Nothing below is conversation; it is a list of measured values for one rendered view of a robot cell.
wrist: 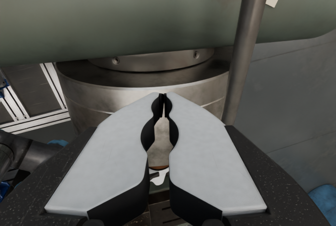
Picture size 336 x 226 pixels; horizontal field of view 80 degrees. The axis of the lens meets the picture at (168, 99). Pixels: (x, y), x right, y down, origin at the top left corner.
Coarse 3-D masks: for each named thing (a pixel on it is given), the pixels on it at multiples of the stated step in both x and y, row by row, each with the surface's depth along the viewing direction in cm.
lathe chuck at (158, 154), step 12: (72, 108) 29; (84, 108) 26; (204, 108) 26; (216, 108) 28; (72, 120) 31; (84, 120) 28; (96, 120) 26; (156, 132) 26; (168, 132) 26; (156, 144) 27; (168, 144) 27; (156, 156) 28; (168, 156) 28
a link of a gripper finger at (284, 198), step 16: (240, 144) 8; (256, 160) 7; (272, 160) 7; (256, 176) 6; (272, 176) 6; (288, 176) 6; (272, 192) 6; (288, 192) 6; (304, 192) 6; (272, 208) 6; (288, 208) 6; (304, 208) 6; (224, 224) 6; (240, 224) 5; (256, 224) 5; (272, 224) 5; (288, 224) 5; (304, 224) 5; (320, 224) 5
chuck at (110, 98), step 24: (216, 48) 36; (72, 72) 27; (96, 72) 27; (120, 72) 27; (144, 72) 27; (168, 72) 27; (192, 72) 26; (216, 72) 26; (72, 96) 27; (96, 96) 24; (120, 96) 23; (192, 96) 24; (216, 96) 26
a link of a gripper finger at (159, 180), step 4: (168, 168) 50; (152, 172) 48; (160, 172) 48; (164, 172) 49; (160, 176) 50; (164, 176) 51; (152, 180) 50; (156, 180) 50; (160, 180) 51; (156, 184) 51
